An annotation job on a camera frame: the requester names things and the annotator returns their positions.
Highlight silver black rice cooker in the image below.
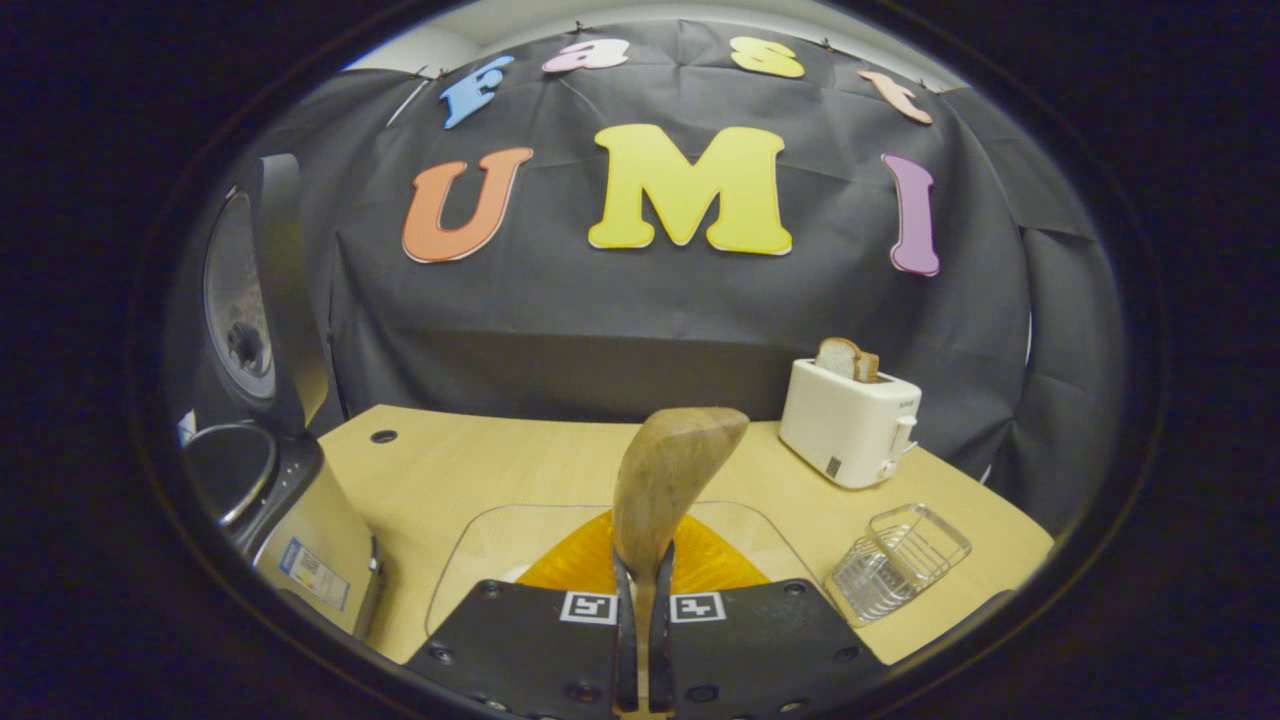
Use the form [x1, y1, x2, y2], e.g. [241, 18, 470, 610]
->
[180, 153, 386, 641]

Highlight clear white rice container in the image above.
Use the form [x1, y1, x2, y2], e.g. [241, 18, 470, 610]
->
[425, 500, 826, 641]

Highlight white toaster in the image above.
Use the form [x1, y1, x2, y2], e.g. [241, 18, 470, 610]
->
[778, 358, 923, 491]

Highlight black backdrop cloth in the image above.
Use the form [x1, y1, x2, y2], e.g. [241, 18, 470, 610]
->
[165, 20, 1131, 541]

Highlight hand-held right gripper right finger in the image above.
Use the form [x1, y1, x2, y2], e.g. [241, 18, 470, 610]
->
[650, 515, 886, 720]

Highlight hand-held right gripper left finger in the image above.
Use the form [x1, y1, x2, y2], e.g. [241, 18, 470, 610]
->
[405, 510, 641, 720]

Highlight clear wire chopstick holder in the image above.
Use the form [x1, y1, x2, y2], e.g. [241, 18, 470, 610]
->
[825, 503, 973, 626]

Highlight pale bread slice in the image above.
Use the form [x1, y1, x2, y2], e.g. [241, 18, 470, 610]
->
[814, 337, 863, 382]

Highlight wooden spoon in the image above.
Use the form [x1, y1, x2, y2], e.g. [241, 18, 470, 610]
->
[612, 406, 751, 716]

